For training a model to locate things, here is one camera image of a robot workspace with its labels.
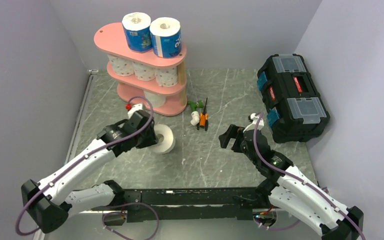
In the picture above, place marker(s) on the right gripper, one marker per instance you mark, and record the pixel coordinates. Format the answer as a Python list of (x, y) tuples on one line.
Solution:
[(232, 132)]

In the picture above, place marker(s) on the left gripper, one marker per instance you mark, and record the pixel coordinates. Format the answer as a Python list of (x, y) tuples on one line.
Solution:
[(151, 139)]

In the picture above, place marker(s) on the plain white paper roll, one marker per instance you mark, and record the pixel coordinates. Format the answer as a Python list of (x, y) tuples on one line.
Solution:
[(156, 100)]

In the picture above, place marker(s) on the plain white embossed roll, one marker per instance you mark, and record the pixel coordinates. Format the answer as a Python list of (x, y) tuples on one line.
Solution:
[(165, 139)]

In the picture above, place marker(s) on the pink three-tier shelf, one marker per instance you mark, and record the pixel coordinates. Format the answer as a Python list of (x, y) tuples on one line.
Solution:
[(111, 39)]

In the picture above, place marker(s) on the floral paper roll large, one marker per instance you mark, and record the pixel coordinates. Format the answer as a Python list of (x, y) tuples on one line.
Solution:
[(121, 66)]

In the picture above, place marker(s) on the blue paper roll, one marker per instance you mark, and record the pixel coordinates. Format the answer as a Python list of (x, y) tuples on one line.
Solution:
[(166, 37)]

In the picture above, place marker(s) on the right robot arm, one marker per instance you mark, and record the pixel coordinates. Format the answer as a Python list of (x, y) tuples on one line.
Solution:
[(286, 187)]

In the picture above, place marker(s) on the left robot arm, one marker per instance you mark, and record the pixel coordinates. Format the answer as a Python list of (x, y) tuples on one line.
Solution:
[(54, 199)]

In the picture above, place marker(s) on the white pipe elbow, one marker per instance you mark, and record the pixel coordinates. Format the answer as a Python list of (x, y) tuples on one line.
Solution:
[(195, 118)]

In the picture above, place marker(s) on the orange black pliers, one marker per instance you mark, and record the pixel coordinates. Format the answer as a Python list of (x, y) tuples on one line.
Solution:
[(203, 118)]

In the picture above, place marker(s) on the green pipe fitting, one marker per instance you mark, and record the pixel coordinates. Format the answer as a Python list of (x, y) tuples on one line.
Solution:
[(194, 105)]

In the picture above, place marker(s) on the black tool box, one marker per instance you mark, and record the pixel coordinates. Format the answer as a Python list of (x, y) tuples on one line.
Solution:
[(295, 110)]

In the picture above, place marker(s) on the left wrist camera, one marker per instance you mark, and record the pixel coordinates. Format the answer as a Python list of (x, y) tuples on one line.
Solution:
[(132, 108)]

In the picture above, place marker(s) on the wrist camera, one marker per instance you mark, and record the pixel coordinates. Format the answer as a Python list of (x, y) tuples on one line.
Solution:
[(132, 108), (256, 122)]

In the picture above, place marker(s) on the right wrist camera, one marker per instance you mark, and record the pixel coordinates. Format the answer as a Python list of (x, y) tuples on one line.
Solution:
[(256, 122)]

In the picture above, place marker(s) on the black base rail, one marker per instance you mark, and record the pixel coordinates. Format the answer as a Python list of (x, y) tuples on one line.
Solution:
[(238, 203)]

